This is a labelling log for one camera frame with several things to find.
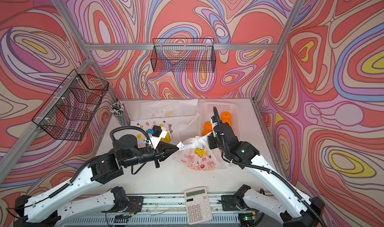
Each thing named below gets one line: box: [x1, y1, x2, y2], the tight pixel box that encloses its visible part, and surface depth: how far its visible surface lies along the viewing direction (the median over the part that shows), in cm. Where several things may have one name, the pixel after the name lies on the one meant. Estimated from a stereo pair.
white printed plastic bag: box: [176, 134, 227, 171], surface depth 73 cm
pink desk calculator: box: [184, 186, 213, 225], surface depth 73 cm
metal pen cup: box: [109, 101, 131, 127], surface depth 95 cm
